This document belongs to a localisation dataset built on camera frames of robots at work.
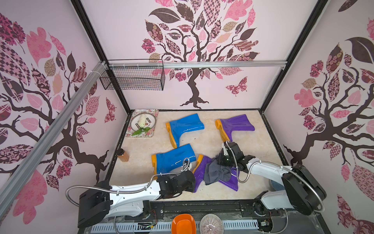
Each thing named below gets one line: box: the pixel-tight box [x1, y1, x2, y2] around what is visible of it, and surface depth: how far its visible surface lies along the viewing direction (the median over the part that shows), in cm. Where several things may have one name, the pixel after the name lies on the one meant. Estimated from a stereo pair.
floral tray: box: [125, 108, 159, 138], surface depth 112 cm
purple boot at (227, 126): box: [215, 114, 255, 142], surface depth 109 cm
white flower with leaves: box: [131, 114, 151, 137], surface depth 109 cm
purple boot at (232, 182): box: [192, 154, 241, 193], surface depth 82 cm
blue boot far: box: [165, 113, 205, 149], surface depth 107 cm
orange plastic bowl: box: [171, 213, 197, 234], surface depth 71 cm
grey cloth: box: [203, 158, 232, 186], surface depth 81 cm
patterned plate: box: [130, 112, 157, 132], surface depth 113 cm
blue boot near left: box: [151, 143, 197, 180], surface depth 91 cm
